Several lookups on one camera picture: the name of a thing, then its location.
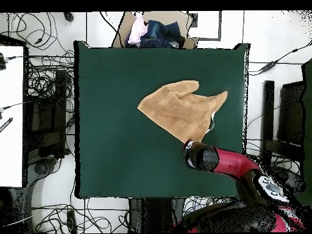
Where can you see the cardboard box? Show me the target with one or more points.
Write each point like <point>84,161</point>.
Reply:
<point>170,17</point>

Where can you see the pink garment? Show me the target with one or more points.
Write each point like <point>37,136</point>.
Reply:
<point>136,34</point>

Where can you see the black power strip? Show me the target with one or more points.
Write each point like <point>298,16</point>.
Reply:
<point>72,221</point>

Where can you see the grey stand base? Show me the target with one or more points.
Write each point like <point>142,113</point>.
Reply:
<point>40,168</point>
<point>292,179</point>

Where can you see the small black floor device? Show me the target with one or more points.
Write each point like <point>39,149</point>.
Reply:
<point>68,16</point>

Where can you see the blue jeans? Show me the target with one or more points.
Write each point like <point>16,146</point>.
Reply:
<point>158,34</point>

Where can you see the black floor stand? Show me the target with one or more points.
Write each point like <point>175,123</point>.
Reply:
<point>61,97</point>

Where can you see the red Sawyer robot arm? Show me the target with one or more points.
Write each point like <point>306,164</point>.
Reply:
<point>234,163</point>

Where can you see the black furniture frame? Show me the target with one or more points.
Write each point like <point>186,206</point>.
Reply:
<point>268,109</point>

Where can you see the orange terry towel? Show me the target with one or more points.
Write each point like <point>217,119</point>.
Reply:
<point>180,109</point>

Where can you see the dark green tablecloth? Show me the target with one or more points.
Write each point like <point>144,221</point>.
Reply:
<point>109,158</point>

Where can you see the white desk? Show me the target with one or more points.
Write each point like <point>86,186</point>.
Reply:
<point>11,121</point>

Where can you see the dark green cloth-covered object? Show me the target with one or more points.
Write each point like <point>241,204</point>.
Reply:
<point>307,121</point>

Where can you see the black power adapter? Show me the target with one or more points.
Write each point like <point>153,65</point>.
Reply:
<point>268,65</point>

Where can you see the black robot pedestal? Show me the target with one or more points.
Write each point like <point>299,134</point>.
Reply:
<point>156,214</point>

